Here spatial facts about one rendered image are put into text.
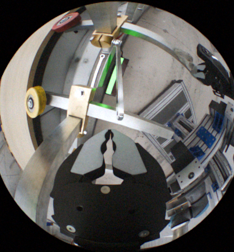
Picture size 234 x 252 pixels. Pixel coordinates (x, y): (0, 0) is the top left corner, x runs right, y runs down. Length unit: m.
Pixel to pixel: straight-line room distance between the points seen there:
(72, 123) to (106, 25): 0.22
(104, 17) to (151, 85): 1.05
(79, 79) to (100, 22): 0.34
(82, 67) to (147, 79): 0.84
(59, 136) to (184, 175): 0.46
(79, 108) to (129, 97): 0.91
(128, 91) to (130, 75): 0.21
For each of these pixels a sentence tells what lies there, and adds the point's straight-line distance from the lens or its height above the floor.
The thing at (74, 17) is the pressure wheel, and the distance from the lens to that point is 0.27.
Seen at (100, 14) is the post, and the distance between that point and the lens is 0.17.
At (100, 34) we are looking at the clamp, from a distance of 0.22.
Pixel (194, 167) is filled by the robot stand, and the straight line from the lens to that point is 0.45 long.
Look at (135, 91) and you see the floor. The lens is 1.08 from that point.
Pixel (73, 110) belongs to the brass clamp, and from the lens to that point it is 0.21.
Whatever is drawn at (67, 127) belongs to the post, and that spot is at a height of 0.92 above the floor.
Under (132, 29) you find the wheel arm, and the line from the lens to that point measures 0.25.
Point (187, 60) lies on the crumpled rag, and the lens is 0.29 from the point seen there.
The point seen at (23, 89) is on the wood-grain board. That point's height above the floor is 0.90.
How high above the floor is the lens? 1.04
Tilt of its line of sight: 62 degrees down
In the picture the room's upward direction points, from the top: 175 degrees clockwise
